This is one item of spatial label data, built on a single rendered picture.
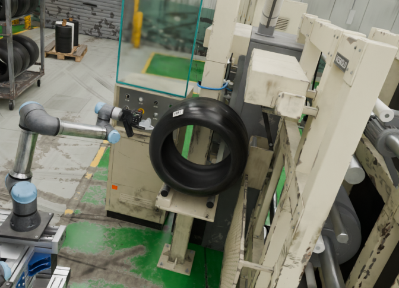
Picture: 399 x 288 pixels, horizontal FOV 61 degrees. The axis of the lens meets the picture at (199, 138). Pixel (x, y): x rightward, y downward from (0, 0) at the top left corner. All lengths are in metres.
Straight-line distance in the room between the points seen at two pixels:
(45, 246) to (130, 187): 1.10
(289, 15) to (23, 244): 4.28
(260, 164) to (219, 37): 0.82
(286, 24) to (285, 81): 3.72
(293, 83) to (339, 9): 10.20
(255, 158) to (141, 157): 1.03
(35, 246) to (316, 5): 10.37
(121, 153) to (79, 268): 0.92
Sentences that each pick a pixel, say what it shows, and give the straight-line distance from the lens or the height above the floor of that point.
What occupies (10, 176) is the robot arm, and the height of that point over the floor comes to 0.95.
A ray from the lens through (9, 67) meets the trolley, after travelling 5.13.
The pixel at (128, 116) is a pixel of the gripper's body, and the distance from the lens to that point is 2.03.
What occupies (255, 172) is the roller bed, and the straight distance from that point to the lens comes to 2.24.
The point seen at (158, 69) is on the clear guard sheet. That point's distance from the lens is 2.55.
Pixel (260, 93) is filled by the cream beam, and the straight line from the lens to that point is 1.47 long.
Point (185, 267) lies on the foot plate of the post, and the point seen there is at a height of 0.01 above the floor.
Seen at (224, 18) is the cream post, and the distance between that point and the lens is 2.05.
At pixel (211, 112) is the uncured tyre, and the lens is 1.82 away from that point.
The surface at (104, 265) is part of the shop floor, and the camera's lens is 2.86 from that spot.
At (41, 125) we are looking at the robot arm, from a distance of 1.82.
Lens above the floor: 2.07
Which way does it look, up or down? 24 degrees down
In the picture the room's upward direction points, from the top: 11 degrees clockwise
